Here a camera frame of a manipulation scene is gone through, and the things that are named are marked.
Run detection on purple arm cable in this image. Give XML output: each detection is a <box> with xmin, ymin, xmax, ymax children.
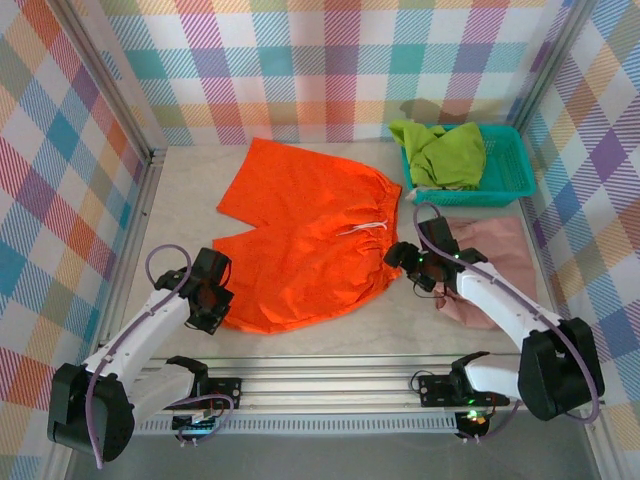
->
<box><xmin>413</xmin><ymin>201</ymin><xmax>605</xmax><ymax>446</ymax></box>
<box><xmin>85</xmin><ymin>243</ymin><xmax>237</xmax><ymax>470</ymax></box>

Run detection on grey slotted cable duct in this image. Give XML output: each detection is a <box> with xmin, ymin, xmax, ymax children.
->
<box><xmin>79</xmin><ymin>417</ymin><xmax>459</xmax><ymax>436</ymax></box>

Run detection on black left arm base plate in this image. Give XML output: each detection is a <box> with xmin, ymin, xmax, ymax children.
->
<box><xmin>151</xmin><ymin>375</ymin><xmax>245</xmax><ymax>412</ymax></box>

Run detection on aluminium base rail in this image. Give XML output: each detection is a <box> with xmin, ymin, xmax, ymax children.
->
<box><xmin>53</xmin><ymin>349</ymin><xmax>609</xmax><ymax>415</ymax></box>

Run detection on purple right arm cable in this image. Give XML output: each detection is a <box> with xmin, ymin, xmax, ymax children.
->
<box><xmin>413</xmin><ymin>201</ymin><xmax>605</xmax><ymax>446</ymax></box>

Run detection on aluminium side rail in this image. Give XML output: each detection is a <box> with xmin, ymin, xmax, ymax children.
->
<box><xmin>84</xmin><ymin>149</ymin><xmax>169</xmax><ymax>374</ymax></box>
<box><xmin>517</xmin><ymin>197</ymin><xmax>581</xmax><ymax>341</ymax></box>

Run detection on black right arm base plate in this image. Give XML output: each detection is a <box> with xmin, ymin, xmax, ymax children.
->
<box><xmin>417</xmin><ymin>372</ymin><xmax>511</xmax><ymax>409</ymax></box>

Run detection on teal plastic basket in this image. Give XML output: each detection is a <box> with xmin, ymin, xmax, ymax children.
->
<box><xmin>399</xmin><ymin>124</ymin><xmax>537</xmax><ymax>207</ymax></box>

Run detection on aluminium corner post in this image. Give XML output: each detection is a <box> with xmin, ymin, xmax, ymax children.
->
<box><xmin>47</xmin><ymin>0</ymin><xmax>169</xmax><ymax>164</ymax></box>
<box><xmin>504</xmin><ymin>0</ymin><xmax>601</xmax><ymax>136</ymax></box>

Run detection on orange shorts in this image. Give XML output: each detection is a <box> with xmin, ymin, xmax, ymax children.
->
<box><xmin>212</xmin><ymin>138</ymin><xmax>404</xmax><ymax>335</ymax></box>

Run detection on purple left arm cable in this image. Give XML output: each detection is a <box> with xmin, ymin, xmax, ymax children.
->
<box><xmin>85</xmin><ymin>243</ymin><xmax>237</xmax><ymax>470</ymax></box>

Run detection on lime green shorts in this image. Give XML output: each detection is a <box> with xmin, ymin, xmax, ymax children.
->
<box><xmin>388</xmin><ymin>119</ymin><xmax>487</xmax><ymax>191</ymax></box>

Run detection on pink shorts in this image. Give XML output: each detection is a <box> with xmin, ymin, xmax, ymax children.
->
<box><xmin>434</xmin><ymin>215</ymin><xmax>539</xmax><ymax>331</ymax></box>

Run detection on circuit board with green light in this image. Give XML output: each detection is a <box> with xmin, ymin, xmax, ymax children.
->
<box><xmin>171</xmin><ymin>413</ymin><xmax>221</xmax><ymax>434</ymax></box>

